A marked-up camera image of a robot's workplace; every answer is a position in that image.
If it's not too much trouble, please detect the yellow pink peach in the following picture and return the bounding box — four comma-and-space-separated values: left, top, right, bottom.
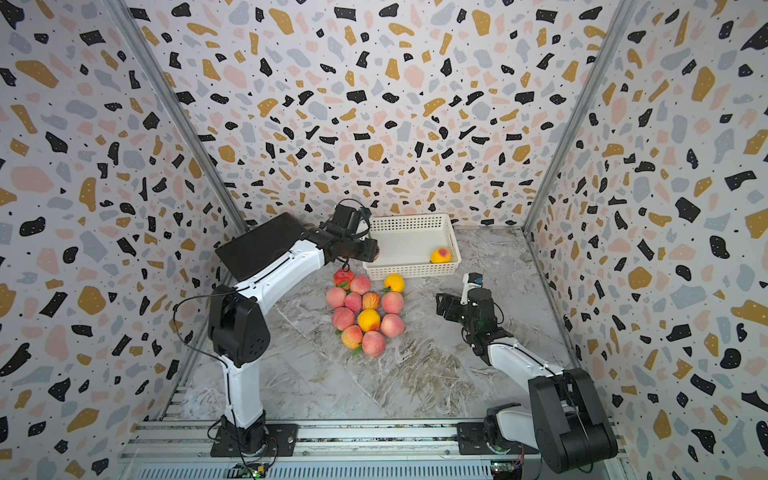
430, 247, 453, 264

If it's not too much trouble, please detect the red wrinkled peach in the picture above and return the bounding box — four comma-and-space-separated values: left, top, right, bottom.
333, 269, 355, 290

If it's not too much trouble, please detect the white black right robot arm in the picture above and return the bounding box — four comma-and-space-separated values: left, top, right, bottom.
436, 288, 619, 473

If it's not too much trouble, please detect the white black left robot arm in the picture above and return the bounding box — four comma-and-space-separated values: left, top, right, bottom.
208, 214, 379, 455

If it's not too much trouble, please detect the white perforated plastic basket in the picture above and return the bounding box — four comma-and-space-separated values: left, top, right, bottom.
363, 214, 462, 280

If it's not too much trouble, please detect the orange wrinkled peach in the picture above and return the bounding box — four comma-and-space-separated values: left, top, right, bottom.
362, 291, 381, 310

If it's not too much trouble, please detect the dark pink wrinkled peach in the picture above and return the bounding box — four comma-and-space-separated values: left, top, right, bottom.
344, 292, 363, 314

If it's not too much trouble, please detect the large pink peach left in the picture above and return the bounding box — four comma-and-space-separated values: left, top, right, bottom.
326, 287, 347, 309

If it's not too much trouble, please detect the orange pink front peach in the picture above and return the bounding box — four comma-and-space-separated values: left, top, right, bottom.
340, 325, 364, 350

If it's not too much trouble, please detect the black ribbed metal case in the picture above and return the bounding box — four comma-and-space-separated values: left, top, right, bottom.
215, 213, 306, 281

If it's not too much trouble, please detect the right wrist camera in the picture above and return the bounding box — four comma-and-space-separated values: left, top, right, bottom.
461, 272, 483, 305

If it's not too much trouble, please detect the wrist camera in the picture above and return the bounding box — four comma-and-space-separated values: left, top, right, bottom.
327, 202, 371, 239
461, 272, 483, 305

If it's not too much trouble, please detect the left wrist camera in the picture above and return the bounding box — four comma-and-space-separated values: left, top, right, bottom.
327, 202, 371, 239

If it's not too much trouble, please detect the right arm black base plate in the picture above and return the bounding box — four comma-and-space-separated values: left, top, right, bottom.
456, 421, 539, 456

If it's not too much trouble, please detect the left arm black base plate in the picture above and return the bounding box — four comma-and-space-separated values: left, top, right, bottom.
210, 422, 299, 460

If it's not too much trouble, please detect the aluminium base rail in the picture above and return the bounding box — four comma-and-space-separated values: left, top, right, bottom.
116, 416, 631, 480

